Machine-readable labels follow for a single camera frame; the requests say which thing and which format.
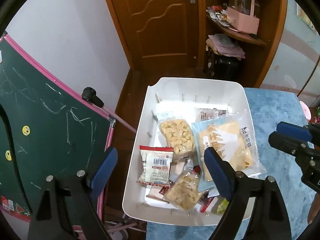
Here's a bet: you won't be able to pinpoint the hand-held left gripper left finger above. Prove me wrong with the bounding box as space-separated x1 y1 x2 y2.
27 147 118 240

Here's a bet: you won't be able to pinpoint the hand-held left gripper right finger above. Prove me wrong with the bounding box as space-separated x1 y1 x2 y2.
204 147 292 240

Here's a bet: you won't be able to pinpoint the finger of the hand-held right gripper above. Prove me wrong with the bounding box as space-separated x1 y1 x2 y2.
276 121 320 152
268 131 316 167

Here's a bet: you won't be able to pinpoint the pale yellow cracker packet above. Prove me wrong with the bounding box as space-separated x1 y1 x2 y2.
191 112 267 189

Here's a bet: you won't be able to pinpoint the dark red white packet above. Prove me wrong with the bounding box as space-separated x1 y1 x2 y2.
199 191 214 213

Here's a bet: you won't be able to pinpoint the small green snack packet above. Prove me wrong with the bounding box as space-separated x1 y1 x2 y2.
212 197 229 215

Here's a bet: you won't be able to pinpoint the clear popcorn bar packet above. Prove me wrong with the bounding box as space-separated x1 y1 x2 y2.
164 171 200 210
156 111 197 162

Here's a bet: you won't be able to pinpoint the small white red packet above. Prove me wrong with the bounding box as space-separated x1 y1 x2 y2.
136 145 175 187

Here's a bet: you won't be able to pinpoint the white plastic bin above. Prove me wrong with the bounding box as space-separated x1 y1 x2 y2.
122 77 255 227

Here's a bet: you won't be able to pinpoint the person's right forearm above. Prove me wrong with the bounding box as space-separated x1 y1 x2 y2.
307 200 320 225

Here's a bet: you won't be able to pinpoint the pink plastic stool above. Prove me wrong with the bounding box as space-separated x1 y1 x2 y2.
300 101 312 123

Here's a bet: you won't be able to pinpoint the pale blue flowered wardrobe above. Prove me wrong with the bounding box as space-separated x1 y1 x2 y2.
260 0 320 105

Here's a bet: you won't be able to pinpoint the green pink-framed chalkboard easel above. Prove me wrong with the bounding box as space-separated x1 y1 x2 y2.
0 34 138 240

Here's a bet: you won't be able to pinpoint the black easel knob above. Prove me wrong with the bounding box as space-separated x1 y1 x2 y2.
81 87 104 107

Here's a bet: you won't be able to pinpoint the black suitcase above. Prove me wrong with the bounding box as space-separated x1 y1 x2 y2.
204 47 242 82

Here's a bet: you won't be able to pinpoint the red fruit sticker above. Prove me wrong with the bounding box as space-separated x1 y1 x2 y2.
0 195 32 217

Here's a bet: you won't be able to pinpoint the wooden corner shelf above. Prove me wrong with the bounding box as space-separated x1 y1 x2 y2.
200 0 288 88

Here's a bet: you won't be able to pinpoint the folded pink cloths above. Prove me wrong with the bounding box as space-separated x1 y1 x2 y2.
205 33 246 59

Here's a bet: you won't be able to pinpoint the pile of shiny wrappers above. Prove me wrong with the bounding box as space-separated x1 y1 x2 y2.
206 5 230 27

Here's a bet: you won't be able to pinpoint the brown wooden door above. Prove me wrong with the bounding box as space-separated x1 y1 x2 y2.
99 0 208 70

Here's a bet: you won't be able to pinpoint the wall poster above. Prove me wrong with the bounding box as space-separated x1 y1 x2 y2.
296 4 319 34

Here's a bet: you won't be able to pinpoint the pink handled basket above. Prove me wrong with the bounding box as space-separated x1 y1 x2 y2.
226 0 260 35

